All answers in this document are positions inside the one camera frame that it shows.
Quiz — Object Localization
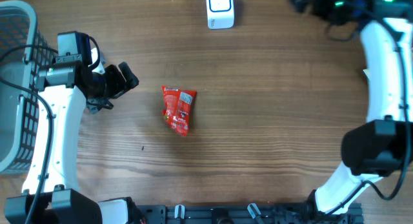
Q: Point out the red snack bag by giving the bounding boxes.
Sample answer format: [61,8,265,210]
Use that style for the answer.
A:
[162,85,197,136]

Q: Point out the yellow wet wipes pack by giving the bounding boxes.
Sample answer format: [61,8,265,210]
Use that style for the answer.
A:
[363,68,370,80]

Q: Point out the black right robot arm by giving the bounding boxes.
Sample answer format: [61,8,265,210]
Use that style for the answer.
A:
[290,0,412,219]

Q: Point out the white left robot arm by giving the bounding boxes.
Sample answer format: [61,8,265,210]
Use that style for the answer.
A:
[5,32,146,223]

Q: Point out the grey plastic shopping basket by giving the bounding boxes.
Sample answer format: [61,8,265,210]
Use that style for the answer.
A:
[1,0,55,174]

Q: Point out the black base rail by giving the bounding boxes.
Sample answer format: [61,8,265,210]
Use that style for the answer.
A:
[137,203,364,224]

